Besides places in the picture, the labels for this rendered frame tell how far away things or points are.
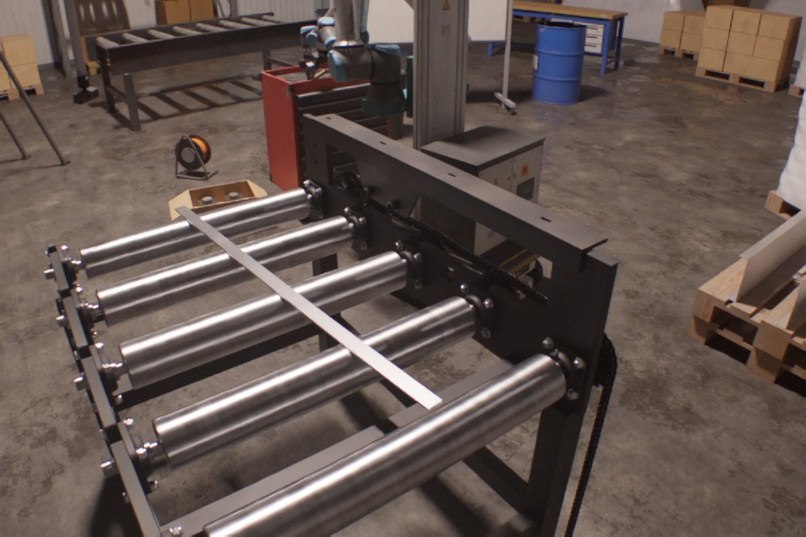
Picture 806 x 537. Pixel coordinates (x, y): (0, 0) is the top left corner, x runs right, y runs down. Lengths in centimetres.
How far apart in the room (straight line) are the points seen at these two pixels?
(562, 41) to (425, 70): 420
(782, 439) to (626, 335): 86
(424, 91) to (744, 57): 722
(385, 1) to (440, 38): 330
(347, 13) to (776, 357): 247
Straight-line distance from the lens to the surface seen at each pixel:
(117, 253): 197
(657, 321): 324
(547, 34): 696
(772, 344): 297
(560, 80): 700
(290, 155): 387
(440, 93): 297
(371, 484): 109
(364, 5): 304
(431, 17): 284
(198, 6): 1063
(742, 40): 958
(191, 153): 489
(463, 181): 153
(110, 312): 171
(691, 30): 1130
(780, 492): 258
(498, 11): 649
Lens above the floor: 175
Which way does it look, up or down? 27 degrees down
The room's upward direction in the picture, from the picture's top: straight up
